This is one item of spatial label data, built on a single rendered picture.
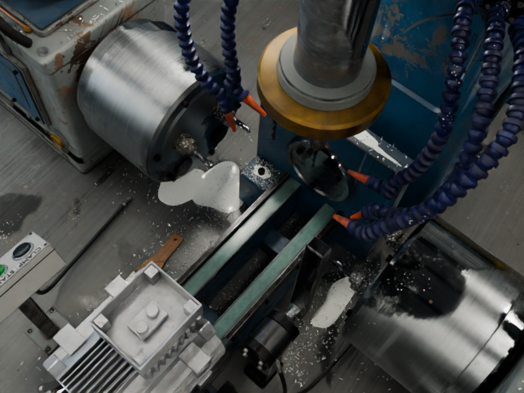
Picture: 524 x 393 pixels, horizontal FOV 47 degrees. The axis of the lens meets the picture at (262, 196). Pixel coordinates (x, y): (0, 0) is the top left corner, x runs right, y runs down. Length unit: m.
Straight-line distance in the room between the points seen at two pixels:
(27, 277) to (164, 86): 0.37
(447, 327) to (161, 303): 0.40
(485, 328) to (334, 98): 0.38
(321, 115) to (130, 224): 0.63
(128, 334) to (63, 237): 0.47
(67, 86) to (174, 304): 0.48
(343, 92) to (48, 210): 0.77
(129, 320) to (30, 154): 0.64
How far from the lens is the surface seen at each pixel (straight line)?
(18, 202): 1.38
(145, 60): 1.06
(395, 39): 0.99
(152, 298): 0.89
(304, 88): 0.77
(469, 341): 0.89
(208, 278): 1.11
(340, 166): 1.05
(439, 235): 0.93
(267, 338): 0.95
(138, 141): 1.04
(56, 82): 1.14
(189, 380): 0.93
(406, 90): 1.04
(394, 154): 1.00
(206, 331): 0.90
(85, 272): 1.27
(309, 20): 0.71
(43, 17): 1.14
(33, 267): 1.00
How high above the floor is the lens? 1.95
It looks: 61 degrees down
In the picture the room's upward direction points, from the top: 6 degrees clockwise
